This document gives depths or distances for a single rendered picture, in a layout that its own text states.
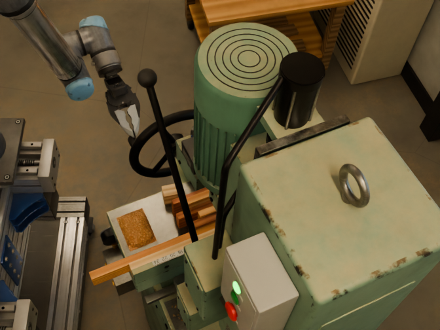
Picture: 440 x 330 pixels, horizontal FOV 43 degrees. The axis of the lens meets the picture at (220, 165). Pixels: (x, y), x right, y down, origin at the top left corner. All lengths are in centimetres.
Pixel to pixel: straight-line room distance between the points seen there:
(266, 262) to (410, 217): 20
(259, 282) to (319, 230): 10
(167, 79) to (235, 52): 197
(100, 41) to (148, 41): 141
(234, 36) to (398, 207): 39
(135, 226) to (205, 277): 50
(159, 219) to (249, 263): 70
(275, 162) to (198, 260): 25
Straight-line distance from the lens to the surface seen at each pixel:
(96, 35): 168
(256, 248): 76
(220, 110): 90
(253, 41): 95
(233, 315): 84
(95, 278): 134
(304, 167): 79
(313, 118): 84
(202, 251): 95
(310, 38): 289
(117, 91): 156
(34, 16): 140
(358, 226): 76
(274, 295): 74
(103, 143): 267
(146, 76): 100
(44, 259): 220
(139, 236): 140
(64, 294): 211
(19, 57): 311
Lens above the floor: 217
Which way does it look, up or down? 57 degrees down
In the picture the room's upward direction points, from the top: 5 degrees clockwise
